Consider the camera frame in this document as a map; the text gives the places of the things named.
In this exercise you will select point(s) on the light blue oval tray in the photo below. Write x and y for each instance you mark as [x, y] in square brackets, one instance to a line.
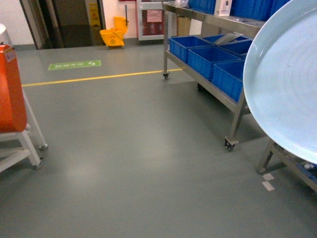
[280, 78]

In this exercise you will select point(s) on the stainless steel shelf cart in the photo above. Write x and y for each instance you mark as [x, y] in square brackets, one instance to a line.
[241, 27]

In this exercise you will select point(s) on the blue bin middle front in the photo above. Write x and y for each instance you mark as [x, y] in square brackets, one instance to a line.
[202, 60]

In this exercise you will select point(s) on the blue bin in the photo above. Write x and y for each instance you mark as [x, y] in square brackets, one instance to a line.
[238, 46]
[202, 60]
[180, 46]
[228, 77]

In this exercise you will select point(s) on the blue bin far left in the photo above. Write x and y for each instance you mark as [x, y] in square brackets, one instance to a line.
[180, 46]

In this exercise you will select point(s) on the blue bin nearest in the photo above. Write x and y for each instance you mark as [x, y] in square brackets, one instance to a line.
[228, 77]

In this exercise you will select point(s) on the yellow mop bucket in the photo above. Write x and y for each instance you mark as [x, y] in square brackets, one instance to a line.
[114, 37]

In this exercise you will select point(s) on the red framed glass cabinet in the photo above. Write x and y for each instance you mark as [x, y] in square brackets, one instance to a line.
[149, 20]

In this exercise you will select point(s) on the blue bin rear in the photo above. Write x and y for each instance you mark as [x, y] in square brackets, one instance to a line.
[238, 46]

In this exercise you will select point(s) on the green floor sign sticker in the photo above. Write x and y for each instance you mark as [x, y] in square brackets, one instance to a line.
[75, 64]

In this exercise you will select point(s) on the yellow wet floor sign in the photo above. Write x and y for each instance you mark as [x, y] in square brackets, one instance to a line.
[94, 14]

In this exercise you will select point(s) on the white small box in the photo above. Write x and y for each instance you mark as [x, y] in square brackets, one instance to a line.
[222, 7]

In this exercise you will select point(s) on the white metal stand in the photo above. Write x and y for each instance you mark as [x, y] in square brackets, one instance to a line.
[12, 156]

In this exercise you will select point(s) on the orange machine on stand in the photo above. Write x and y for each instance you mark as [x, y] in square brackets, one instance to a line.
[13, 116]

